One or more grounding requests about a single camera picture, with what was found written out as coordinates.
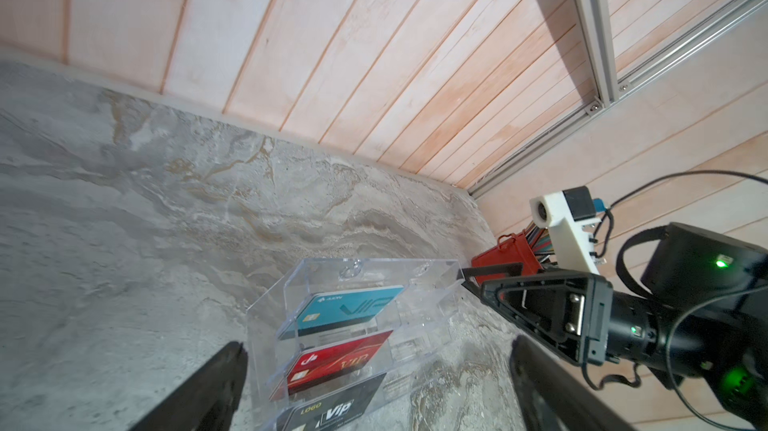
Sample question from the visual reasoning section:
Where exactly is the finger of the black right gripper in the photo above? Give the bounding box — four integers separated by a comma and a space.
457, 263, 524, 296

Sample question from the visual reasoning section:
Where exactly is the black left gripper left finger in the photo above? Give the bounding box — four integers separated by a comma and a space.
130, 341, 248, 431

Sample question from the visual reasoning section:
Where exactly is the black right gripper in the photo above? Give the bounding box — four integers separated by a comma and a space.
480, 223, 767, 428

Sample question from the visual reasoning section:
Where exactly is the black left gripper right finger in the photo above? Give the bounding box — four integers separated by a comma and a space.
509, 335, 632, 431

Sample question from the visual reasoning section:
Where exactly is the red card in stand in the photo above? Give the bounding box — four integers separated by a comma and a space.
269, 330, 393, 402

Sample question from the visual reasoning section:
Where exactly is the black card in stand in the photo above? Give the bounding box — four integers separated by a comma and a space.
277, 373, 387, 431

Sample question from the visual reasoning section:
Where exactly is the clear acrylic card stand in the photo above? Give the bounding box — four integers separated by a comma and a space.
247, 258, 463, 430

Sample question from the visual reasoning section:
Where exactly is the teal card in stand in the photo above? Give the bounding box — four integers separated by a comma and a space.
277, 285, 405, 340

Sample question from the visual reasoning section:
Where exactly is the red metal pencil bucket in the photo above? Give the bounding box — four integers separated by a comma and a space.
471, 233, 543, 276

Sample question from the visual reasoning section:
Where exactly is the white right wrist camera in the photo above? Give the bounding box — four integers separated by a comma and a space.
529, 186, 600, 275

